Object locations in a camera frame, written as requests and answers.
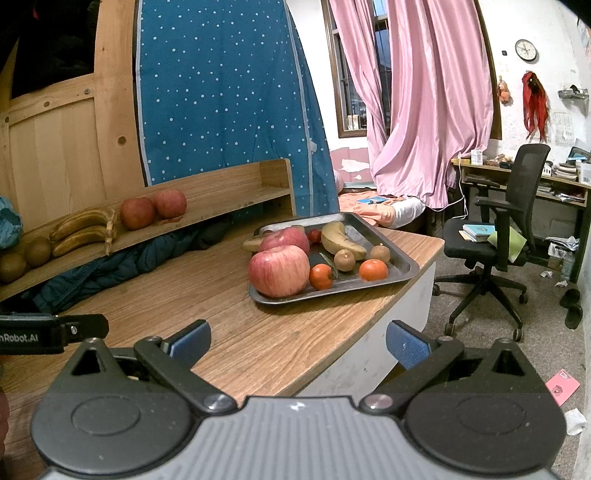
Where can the blue booklet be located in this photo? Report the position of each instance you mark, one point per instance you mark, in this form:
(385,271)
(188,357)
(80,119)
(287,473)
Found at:
(371,200)

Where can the white cloth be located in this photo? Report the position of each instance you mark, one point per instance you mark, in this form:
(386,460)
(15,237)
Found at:
(406,212)

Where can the wooden desk shelf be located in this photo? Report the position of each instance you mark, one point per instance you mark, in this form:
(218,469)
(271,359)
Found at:
(221,194)

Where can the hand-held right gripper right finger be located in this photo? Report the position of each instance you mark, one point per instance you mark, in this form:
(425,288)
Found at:
(408,345)

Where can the small white box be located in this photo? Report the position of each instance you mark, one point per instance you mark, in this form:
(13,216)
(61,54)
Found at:
(477,157)

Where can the large brown kiwi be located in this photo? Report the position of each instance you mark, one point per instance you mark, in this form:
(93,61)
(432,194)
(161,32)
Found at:
(12,266)
(38,250)

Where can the crumpled blue cloth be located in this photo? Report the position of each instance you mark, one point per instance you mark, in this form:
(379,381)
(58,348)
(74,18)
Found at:
(9,224)

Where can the orange wall ornament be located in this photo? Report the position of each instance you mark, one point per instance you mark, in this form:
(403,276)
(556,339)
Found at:
(504,91)

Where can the small brown kiwi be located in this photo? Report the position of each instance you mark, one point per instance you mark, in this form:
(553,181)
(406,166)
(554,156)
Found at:
(345,260)
(380,253)

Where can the black office chair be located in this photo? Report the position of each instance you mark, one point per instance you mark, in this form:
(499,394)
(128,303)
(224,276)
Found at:
(517,221)

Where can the window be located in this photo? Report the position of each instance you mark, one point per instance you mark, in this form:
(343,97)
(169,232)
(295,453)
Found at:
(355,101)

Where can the red hanging scarf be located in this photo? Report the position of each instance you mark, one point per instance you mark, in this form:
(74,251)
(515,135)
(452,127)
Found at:
(535,104)

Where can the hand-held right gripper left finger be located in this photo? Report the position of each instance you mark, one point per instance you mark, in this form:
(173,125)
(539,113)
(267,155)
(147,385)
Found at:
(190,344)

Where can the pink curtain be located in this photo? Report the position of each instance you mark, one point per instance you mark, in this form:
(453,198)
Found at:
(429,115)

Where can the cluttered wooden desk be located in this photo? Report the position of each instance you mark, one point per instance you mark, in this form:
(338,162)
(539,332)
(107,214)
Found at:
(558,184)

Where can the dark blue jacket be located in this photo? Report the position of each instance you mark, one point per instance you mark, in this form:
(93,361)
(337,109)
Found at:
(115,267)

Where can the long yellow banana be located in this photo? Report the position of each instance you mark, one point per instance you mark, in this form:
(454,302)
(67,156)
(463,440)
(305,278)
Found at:
(251,243)

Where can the small tangerine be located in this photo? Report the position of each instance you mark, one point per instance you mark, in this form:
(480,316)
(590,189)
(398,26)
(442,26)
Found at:
(373,270)
(321,276)

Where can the large red apple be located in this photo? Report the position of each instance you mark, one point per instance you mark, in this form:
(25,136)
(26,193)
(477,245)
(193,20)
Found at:
(279,271)
(290,239)

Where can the crumpled white paper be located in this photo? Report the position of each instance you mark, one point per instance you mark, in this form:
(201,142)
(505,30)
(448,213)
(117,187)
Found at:
(576,421)

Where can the crumpled plastic bag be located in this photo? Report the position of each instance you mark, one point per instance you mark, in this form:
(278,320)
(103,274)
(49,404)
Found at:
(562,247)

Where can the pink paper card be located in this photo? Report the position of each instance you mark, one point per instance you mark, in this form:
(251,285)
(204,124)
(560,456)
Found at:
(562,387)

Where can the wall calendar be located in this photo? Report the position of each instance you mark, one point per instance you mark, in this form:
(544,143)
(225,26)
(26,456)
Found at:
(563,128)

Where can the green folder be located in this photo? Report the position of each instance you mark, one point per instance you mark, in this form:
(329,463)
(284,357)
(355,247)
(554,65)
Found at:
(508,244)

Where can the bed with orange sheet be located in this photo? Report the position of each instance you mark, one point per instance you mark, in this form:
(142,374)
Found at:
(364,210)

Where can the stack of books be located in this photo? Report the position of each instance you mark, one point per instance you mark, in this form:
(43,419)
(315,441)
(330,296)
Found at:
(564,170)

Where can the round wall clock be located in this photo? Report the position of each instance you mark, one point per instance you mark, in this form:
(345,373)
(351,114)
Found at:
(527,50)

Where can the black slippers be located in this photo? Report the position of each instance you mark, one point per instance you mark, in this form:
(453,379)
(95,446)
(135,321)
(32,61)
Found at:
(572,307)

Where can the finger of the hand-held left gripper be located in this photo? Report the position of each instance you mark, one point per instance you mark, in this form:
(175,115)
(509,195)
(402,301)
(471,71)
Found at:
(85,328)

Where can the brown ripe banana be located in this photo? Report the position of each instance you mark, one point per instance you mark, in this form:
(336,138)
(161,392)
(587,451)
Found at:
(78,221)
(78,241)

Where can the books on chair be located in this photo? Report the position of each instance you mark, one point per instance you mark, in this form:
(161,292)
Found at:
(478,232)

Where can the short spotted banana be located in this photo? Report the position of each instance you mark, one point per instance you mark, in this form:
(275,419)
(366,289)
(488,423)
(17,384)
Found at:
(341,240)

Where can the blue dotted fabric wardrobe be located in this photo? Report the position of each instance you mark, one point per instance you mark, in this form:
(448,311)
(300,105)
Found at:
(221,92)

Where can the small red tomato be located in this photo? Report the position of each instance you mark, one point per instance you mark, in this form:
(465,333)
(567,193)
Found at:
(314,235)

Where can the metal baking tray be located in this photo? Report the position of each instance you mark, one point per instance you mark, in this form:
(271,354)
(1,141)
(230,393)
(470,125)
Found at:
(369,288)

